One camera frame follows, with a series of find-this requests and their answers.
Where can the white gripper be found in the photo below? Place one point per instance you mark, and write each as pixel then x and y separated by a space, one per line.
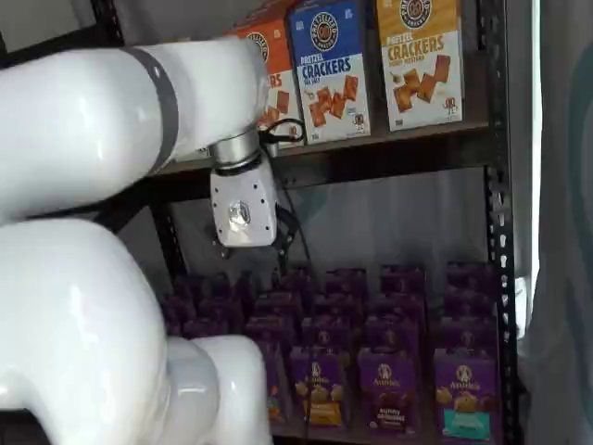
pixel 243 199

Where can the purple Annie's box brown patch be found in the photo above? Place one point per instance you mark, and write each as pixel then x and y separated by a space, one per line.
pixel 393 394

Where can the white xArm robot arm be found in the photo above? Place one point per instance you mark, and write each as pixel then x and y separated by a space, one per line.
pixel 92 116

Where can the purple Annie's box orange patch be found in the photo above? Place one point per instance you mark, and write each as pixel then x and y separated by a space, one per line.
pixel 324 389

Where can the orange pretzel crackers box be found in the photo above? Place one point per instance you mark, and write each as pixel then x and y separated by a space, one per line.
pixel 278 46

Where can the blue pretzel crackers box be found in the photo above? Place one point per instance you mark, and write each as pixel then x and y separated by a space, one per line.
pixel 324 37

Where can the black metal shelf rack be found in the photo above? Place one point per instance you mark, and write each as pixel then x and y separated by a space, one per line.
pixel 498 185

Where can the purple Annie's box teal patch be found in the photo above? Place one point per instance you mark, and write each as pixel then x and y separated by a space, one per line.
pixel 468 394

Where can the yellow pretzel crackers box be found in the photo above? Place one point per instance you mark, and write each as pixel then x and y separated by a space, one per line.
pixel 417 28

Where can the pale fabric backdrop teal print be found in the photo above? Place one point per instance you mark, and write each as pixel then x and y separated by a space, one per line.
pixel 556 232

